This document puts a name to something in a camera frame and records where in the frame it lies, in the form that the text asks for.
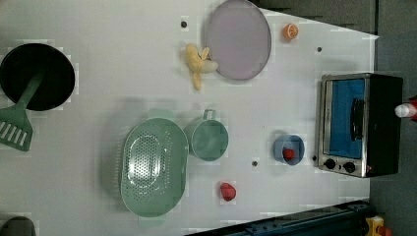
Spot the red ketchup bottle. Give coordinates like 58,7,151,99
394,96,417,122

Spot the black toaster oven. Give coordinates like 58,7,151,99
317,73,403,178

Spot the peeled toy banana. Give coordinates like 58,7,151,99
185,43,218,90

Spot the green colander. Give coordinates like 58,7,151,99
120,108,189,217

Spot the red strawberry on table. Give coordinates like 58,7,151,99
220,182,237,202

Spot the round purple plate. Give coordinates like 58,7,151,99
205,0,271,80

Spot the blue bowl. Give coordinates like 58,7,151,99
272,135,305,166

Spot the red strawberry in bowl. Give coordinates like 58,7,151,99
283,148,295,160

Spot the orange slice toy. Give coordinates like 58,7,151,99
282,24,299,40

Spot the green spatula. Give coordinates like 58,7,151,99
0,72,44,151

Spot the black frying pan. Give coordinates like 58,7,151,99
0,42,77,112

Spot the green cup with handle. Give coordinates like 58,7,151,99
184,109,229,161

